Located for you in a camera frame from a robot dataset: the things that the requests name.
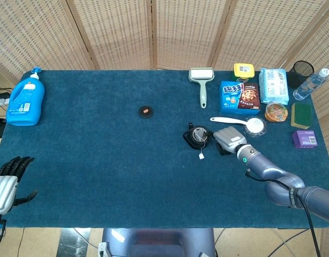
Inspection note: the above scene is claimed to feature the black tea cup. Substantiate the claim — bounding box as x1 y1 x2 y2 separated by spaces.
182 122 214 150

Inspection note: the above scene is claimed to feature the clear water bottle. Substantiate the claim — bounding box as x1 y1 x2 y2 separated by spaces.
292 68 329 101

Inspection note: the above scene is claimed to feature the pale green lint roller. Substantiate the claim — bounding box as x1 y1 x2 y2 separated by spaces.
188 67 215 109

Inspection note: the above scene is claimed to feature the orange jelly cup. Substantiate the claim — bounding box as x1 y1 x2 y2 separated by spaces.
264 101 289 123

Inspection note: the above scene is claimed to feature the purple small box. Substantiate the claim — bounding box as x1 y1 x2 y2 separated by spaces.
292 130 318 149

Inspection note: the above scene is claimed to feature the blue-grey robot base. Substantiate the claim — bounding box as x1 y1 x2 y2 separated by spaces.
97 228 217 257

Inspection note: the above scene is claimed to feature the blue wet wipes pack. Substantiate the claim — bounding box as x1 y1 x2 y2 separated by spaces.
258 67 290 105

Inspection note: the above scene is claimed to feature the blue detergent pump bottle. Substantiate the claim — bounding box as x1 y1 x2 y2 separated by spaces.
5 67 45 126

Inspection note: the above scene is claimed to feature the green yellow sponge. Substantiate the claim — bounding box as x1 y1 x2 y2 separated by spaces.
290 102 313 130

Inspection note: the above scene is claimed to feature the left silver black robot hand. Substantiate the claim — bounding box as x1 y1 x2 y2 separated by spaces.
0 156 39 215

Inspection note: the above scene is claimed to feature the black round lid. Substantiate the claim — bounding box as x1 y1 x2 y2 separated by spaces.
139 105 154 119

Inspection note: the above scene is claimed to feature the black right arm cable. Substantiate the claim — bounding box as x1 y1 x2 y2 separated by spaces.
244 168 322 257

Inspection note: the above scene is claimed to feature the tea bag with string tag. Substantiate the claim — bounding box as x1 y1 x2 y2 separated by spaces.
193 128 209 161

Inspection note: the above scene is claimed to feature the black mesh pen cup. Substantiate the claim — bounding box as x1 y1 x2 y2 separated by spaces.
287 60 315 89

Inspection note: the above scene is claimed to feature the yellow lidded container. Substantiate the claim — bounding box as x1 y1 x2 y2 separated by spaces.
233 63 255 81

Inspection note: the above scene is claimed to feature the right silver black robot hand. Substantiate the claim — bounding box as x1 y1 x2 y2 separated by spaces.
212 126 248 156

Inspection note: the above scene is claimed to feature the bamboo folding screen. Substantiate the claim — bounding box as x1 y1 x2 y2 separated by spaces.
0 0 329 153

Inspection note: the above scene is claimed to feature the blue cookie box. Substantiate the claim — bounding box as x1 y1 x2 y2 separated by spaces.
219 81 261 116

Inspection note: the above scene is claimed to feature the white plastic scoop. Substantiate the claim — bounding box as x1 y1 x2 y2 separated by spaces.
209 116 266 136

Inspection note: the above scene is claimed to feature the blue table cloth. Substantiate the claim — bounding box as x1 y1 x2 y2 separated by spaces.
0 70 329 229

